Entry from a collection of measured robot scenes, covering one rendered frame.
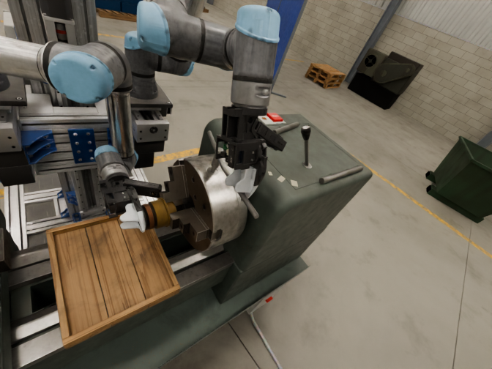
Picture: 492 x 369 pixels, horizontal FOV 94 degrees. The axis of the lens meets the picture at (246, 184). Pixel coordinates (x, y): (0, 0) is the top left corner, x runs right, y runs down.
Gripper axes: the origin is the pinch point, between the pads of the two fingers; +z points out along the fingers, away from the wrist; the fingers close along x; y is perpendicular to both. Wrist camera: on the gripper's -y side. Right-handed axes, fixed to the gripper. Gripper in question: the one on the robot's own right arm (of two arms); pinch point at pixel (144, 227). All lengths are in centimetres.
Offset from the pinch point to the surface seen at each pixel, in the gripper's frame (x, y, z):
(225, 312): -54, -30, 23
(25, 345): -21.5, 30.4, 9.4
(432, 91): -12, -989, -205
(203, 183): 14.7, -14.9, 1.2
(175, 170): 10.5, -11.7, -9.6
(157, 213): 3.5, -3.6, -1.0
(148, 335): -54, 2, 15
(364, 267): -108, -198, 50
